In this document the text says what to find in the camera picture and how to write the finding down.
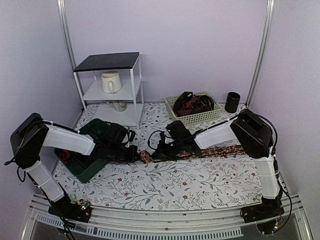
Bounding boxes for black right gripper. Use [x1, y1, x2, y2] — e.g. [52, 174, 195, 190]
[151, 138, 184, 161]

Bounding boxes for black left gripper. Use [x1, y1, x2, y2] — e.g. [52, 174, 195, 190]
[108, 143, 141, 163]

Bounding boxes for cream floral patterned tie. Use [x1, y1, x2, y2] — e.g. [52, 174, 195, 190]
[139, 145, 246, 164]

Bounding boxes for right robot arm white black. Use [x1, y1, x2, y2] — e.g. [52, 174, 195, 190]
[151, 108, 282, 218]

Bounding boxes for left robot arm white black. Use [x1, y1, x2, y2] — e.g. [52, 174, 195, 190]
[4, 112, 140, 217]

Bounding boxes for dark brown rolled ties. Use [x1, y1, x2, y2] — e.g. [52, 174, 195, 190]
[173, 91, 215, 117]

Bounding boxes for pale green perforated basket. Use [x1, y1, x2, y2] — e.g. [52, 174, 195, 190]
[165, 91, 222, 126]

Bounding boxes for dark green plastic bin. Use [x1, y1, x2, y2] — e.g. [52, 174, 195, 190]
[54, 118, 112, 183]

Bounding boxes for red rolled tie in bin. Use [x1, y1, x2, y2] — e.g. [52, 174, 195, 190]
[60, 150, 71, 162]

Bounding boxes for white shelf with black top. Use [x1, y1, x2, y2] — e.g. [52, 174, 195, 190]
[73, 52, 144, 128]

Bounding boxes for white ceramic mug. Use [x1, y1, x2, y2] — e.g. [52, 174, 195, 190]
[101, 70, 122, 94]

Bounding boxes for black cylindrical cup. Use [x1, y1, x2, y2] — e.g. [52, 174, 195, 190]
[224, 91, 241, 114]

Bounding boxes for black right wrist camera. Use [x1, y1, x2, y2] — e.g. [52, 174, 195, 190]
[165, 120, 191, 141]

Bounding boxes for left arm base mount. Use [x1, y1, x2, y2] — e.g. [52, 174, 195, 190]
[48, 199, 93, 223]

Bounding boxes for aluminium front rail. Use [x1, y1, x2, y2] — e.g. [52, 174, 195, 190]
[22, 193, 313, 240]

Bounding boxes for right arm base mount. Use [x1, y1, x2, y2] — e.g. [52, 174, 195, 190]
[240, 197, 285, 235]

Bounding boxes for left aluminium frame post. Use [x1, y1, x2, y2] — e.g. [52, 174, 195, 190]
[56, 0, 87, 111]

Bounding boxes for aluminium frame post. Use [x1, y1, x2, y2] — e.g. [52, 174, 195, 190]
[56, 0, 87, 111]
[245, 0, 275, 108]

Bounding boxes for right aluminium frame post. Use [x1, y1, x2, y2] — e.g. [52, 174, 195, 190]
[245, 0, 275, 108]

